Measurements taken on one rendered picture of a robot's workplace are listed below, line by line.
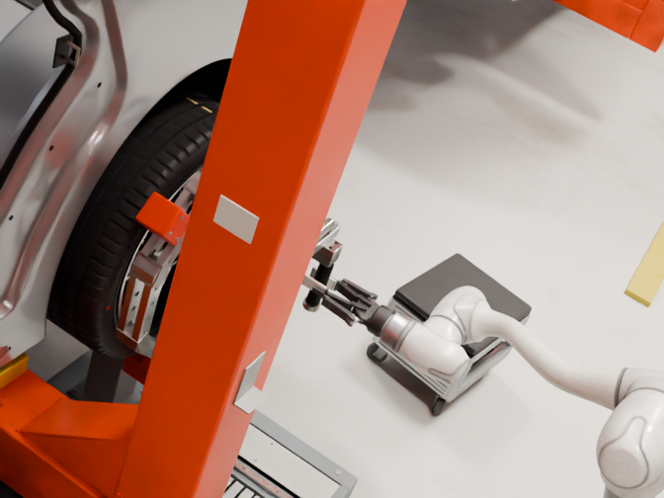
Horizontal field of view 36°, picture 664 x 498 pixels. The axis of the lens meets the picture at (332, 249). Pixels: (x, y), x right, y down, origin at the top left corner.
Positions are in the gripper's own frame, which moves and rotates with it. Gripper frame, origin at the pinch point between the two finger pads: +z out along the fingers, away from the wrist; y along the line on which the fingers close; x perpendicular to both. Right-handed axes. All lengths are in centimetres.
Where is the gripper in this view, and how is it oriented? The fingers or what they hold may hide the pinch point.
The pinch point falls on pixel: (318, 282)
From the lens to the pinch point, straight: 251.6
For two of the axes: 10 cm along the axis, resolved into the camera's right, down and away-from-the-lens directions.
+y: 4.9, -4.1, 7.7
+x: 2.9, -7.6, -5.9
